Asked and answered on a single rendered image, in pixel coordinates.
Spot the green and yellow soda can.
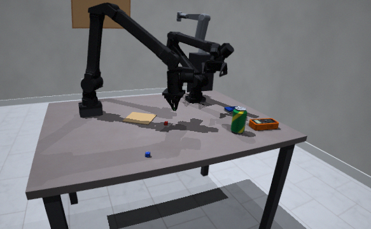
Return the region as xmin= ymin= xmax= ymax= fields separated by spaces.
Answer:
xmin=231 ymin=106 xmax=247 ymax=134

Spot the tan square mat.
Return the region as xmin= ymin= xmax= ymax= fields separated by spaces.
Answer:
xmin=123 ymin=112 xmax=156 ymax=125

